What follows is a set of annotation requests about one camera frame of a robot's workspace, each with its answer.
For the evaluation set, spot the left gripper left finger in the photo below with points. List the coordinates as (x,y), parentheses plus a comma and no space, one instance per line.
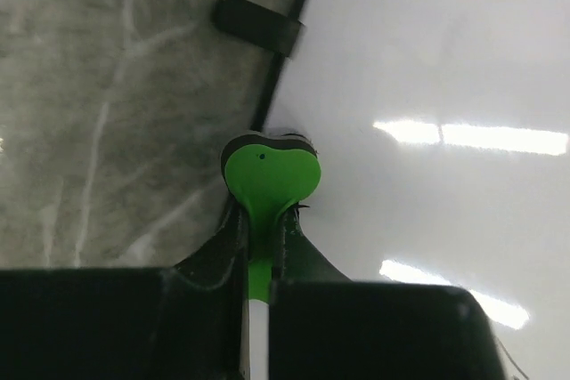
(178,322)

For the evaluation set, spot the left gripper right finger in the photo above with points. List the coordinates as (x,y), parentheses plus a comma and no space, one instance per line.
(323,325)

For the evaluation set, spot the green whiteboard eraser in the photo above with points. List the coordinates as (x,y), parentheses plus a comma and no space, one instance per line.
(267,175)

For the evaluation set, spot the white whiteboard black frame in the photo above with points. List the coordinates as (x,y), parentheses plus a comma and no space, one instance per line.
(442,131)

